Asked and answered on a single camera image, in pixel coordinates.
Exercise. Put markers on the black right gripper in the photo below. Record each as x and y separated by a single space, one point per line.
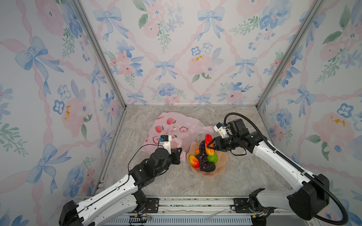
218 144

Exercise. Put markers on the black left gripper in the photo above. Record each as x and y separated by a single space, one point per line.
175 155

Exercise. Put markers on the red orange pepper fruit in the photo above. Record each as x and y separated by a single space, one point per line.
209 141

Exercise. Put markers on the pink plastic bag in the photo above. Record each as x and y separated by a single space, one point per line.
183 130

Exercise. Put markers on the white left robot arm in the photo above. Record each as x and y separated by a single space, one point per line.
123 197

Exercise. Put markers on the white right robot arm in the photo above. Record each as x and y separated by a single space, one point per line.
306 199

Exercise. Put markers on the green apple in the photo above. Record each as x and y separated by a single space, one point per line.
213 158

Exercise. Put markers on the purple grape bunch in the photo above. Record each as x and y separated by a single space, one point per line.
202 157

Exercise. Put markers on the red yellow mango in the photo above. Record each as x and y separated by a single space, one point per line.
194 162

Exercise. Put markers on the pink scalloped fruit plate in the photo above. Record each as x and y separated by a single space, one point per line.
220 165

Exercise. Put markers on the dark avocado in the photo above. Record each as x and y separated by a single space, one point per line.
209 167

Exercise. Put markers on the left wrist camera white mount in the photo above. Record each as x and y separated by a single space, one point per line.
165 142

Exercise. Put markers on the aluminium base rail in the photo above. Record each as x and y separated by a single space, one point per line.
189 211

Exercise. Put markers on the aluminium corner post right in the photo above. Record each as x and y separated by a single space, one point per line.
310 16

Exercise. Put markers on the aluminium corner post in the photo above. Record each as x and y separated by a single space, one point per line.
310 16
79 10

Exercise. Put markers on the aluminium corner post left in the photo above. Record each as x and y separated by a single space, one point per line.
79 10

